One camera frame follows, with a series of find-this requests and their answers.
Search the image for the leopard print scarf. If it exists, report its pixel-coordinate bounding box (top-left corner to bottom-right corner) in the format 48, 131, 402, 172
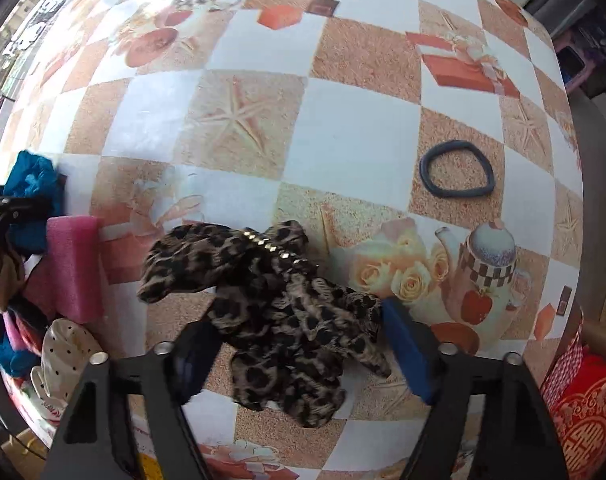
135, 220, 394, 428

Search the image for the white polka dot cloth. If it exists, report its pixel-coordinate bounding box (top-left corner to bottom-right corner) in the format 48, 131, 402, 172
30, 317, 104, 418

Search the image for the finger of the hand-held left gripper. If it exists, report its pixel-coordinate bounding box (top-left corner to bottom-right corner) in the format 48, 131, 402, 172
0, 182, 66, 226

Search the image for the pink plastic stool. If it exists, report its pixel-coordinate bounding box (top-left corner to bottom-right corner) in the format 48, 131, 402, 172
553, 30, 606, 93

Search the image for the red patterned cloth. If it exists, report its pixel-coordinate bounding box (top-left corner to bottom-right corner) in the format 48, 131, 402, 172
540, 305, 606, 480

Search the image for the pink sponge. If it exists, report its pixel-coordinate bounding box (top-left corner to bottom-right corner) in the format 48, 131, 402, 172
23, 215, 104, 325

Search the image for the checkered printed tablecloth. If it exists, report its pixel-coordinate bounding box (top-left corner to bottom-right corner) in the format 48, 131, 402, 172
0, 0, 584, 480

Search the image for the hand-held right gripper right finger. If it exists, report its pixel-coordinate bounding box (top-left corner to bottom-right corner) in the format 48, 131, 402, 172
382, 296, 570, 480

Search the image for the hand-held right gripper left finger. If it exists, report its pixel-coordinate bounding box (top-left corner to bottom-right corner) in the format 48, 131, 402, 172
40, 317, 226, 480

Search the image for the dark blue hair band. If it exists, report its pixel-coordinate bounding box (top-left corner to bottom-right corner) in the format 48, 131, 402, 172
419, 140, 495, 198

